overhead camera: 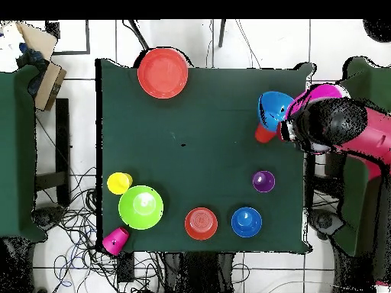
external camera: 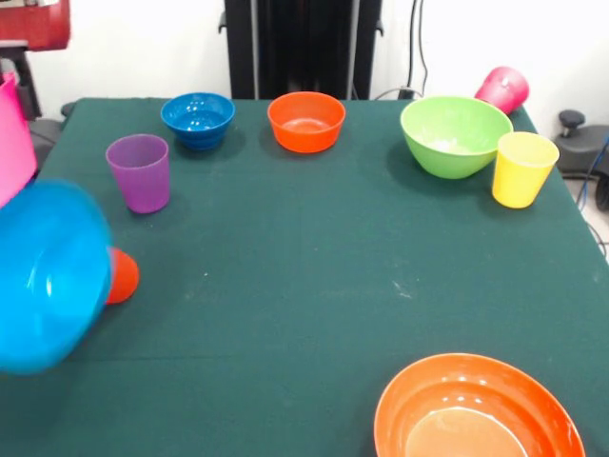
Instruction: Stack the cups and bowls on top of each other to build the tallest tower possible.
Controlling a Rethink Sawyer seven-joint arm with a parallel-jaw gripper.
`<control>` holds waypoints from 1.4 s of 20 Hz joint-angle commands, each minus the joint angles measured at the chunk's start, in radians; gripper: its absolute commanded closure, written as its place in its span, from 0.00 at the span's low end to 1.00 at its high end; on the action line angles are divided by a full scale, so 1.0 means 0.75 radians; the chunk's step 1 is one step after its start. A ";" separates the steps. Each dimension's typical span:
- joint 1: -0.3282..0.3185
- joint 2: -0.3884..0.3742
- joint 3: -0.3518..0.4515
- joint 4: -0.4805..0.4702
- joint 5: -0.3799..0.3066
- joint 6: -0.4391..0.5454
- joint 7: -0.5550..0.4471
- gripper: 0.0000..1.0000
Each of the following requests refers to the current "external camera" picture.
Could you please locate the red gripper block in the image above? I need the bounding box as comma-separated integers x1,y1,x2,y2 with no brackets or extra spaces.
0,0,72,121

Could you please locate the large pink bowl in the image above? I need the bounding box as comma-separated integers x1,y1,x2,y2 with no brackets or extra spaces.
0,71,39,209

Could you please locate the small dark blue bowl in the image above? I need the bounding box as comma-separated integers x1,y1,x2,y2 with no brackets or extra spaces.
160,91,237,151

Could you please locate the light blue bowl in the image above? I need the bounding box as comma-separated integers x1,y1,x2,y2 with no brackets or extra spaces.
0,179,115,377

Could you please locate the green bowl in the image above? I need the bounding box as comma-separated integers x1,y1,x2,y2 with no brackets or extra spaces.
400,95,515,181

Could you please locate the large shallow orange bowl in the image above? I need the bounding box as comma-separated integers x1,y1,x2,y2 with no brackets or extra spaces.
373,352,587,457

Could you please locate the purple cup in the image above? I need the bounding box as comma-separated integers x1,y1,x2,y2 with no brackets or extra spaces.
105,133,170,215

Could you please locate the orange cup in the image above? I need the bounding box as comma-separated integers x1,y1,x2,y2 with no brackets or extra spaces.
105,247,141,306

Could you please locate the small orange bowl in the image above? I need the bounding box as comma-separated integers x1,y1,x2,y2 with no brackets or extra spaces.
266,90,347,154

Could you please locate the dark green table cloth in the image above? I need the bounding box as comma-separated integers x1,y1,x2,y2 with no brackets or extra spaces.
0,97,609,457

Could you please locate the pink cup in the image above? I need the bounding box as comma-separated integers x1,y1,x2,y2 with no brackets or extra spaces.
474,65,531,116

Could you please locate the yellow cup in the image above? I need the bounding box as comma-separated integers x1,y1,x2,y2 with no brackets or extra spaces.
491,131,561,209

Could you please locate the black pedestal leg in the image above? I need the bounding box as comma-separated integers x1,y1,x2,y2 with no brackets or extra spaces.
553,109,609,213
26,102,77,166

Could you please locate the black hanging cable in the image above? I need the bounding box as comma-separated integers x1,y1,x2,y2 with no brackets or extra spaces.
407,0,429,94

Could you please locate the blue cable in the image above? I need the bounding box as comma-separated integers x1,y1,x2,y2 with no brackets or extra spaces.
577,136,609,207

